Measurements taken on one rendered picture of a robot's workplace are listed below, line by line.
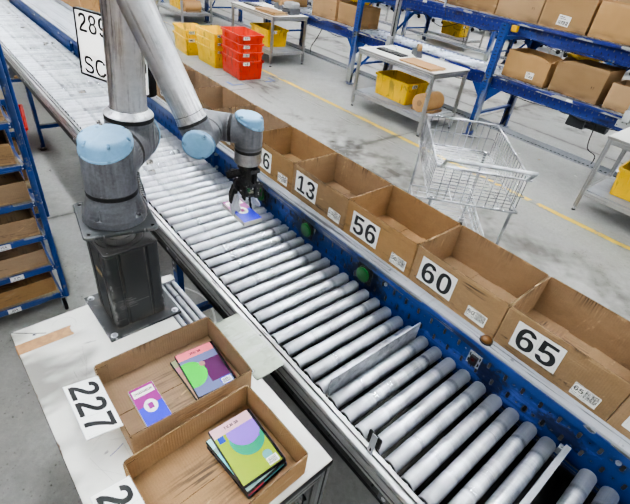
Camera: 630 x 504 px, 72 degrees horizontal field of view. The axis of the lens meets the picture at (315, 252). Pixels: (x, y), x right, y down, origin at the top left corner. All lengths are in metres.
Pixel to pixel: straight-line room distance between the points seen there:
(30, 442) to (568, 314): 2.30
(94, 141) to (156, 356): 0.70
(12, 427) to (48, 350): 0.87
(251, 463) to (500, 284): 1.19
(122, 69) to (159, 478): 1.14
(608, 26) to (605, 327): 4.65
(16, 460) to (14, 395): 0.36
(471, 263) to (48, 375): 1.61
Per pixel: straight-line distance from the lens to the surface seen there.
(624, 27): 6.06
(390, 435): 1.47
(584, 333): 1.87
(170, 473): 1.36
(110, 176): 1.39
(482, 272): 1.95
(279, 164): 2.26
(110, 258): 1.51
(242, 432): 1.36
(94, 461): 1.43
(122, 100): 1.50
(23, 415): 2.56
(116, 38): 1.46
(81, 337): 1.72
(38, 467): 2.38
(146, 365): 1.57
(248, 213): 1.62
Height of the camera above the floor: 1.96
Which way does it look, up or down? 36 degrees down
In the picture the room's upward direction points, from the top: 8 degrees clockwise
